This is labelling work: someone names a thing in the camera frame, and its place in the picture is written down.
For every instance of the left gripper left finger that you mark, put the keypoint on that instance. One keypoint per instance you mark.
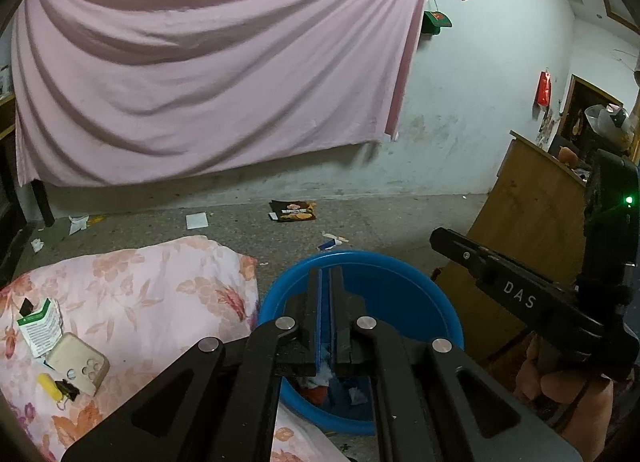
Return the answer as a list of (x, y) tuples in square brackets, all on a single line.
[(318, 319)]

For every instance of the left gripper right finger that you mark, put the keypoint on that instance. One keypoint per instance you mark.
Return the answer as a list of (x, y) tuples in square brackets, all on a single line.
[(346, 308)]

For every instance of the red snack wrapper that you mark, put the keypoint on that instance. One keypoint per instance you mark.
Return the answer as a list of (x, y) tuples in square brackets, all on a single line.
[(319, 395)]

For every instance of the beige phone case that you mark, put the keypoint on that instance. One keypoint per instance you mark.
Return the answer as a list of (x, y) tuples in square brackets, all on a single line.
[(78, 363)]

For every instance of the black binder clip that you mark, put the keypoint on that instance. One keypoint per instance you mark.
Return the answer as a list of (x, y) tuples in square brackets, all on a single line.
[(68, 393)]

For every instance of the green white medicine box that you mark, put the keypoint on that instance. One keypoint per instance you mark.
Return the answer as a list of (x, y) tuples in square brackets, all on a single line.
[(42, 329)]

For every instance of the yellow tape roll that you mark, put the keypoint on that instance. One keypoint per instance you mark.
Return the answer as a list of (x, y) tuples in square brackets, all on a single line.
[(49, 386)]

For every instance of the right hand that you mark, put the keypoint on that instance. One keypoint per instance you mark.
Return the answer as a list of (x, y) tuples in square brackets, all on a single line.
[(588, 426)]

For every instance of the blue plastic bucket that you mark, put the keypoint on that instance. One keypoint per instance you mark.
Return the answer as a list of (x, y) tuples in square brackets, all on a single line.
[(401, 302)]

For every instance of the wooden cabinet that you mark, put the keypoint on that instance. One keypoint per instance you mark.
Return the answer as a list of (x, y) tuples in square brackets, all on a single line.
[(534, 214)]

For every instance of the black orange floor wrapper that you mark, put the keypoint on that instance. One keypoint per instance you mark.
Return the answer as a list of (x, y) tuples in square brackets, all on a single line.
[(290, 211)]

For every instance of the white paper on floor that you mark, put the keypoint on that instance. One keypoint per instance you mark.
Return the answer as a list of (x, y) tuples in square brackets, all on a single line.
[(196, 221)]

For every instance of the floral pink bed cover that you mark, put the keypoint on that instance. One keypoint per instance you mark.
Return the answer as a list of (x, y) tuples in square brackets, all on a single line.
[(141, 308)]

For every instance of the red hanging bag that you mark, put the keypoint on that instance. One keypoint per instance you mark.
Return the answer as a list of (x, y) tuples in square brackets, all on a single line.
[(544, 89)]

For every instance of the green red hanging pouch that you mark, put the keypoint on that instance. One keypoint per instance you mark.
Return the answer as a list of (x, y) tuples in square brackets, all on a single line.
[(434, 20)]

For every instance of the pink hanging wall sheet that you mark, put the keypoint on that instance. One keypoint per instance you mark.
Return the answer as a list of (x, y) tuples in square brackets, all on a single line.
[(123, 92)]

